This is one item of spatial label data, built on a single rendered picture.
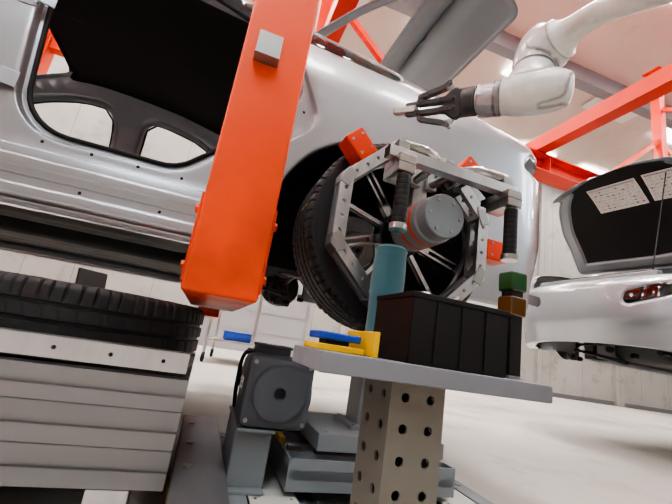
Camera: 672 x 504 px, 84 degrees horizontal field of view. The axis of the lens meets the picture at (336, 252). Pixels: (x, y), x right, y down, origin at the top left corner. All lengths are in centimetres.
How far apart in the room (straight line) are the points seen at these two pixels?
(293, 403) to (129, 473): 37
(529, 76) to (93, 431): 121
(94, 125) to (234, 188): 936
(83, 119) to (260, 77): 936
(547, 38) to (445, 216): 48
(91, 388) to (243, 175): 54
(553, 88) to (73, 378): 119
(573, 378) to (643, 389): 283
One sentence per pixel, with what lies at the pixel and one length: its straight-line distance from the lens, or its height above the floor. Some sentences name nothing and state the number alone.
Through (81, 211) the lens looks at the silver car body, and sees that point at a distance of 145.
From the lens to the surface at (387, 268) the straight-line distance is 97.
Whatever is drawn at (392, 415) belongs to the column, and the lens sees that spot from 64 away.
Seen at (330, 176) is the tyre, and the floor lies 97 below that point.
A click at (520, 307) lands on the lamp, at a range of 83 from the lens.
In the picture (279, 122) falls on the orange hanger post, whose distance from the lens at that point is 96.
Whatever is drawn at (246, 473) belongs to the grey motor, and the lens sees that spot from 110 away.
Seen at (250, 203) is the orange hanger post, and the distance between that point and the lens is 87.
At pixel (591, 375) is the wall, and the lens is 1396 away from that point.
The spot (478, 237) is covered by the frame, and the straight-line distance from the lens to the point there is 132.
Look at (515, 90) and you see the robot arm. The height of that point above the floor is 110.
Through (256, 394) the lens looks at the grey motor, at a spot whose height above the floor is 31.
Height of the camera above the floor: 46
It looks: 14 degrees up
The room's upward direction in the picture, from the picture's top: 9 degrees clockwise
